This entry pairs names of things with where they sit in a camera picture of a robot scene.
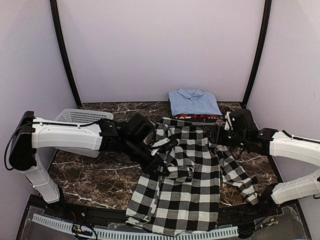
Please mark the black frame post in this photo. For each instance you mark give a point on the black frame post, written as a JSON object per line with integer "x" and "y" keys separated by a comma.
{"x": 63, "y": 52}
{"x": 258, "y": 53}

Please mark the white slotted cable duct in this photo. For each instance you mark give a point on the white slotted cable duct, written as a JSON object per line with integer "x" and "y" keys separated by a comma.
{"x": 99, "y": 233}

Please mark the left black frame post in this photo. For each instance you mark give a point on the left black frame post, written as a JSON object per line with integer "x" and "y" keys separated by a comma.
{"x": 63, "y": 52}

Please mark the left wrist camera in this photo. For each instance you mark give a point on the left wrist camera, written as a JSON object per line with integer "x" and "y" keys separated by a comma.
{"x": 169, "y": 145}

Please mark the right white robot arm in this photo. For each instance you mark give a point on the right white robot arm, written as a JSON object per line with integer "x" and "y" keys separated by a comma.
{"x": 241, "y": 131}

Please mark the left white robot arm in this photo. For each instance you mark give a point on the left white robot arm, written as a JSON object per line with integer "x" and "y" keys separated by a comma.
{"x": 103, "y": 135}

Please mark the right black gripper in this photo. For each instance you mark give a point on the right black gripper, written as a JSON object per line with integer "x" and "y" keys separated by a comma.
{"x": 217, "y": 137}

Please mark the folded red black shirt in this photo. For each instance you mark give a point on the folded red black shirt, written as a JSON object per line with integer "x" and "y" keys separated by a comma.
{"x": 200, "y": 118}

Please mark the folded light blue shirt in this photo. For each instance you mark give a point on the folded light blue shirt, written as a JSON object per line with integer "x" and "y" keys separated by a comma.
{"x": 193, "y": 102}

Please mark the black front rail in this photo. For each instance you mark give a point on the black front rail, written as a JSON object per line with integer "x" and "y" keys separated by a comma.
{"x": 239, "y": 215}

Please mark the grey plastic basket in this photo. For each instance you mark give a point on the grey plastic basket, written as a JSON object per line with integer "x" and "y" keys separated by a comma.
{"x": 81, "y": 116}

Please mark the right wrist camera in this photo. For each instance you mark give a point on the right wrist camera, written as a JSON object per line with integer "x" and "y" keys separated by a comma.
{"x": 228, "y": 123}

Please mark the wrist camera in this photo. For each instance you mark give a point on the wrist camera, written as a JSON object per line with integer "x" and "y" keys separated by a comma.
{"x": 169, "y": 145}
{"x": 228, "y": 123}

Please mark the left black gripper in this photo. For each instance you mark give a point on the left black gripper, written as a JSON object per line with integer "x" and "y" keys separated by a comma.
{"x": 151, "y": 168}

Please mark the right black frame post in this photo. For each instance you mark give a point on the right black frame post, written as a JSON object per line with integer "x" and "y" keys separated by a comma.
{"x": 258, "y": 53}

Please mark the black white plaid shirt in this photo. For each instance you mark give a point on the black white plaid shirt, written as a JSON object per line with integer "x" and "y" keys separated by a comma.
{"x": 187, "y": 200}

